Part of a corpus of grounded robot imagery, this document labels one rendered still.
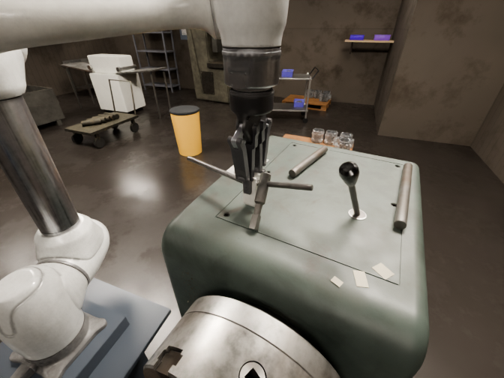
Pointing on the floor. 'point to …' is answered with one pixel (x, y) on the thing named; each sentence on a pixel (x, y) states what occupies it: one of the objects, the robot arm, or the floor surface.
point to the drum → (187, 129)
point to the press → (207, 67)
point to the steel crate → (43, 105)
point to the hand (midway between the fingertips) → (252, 188)
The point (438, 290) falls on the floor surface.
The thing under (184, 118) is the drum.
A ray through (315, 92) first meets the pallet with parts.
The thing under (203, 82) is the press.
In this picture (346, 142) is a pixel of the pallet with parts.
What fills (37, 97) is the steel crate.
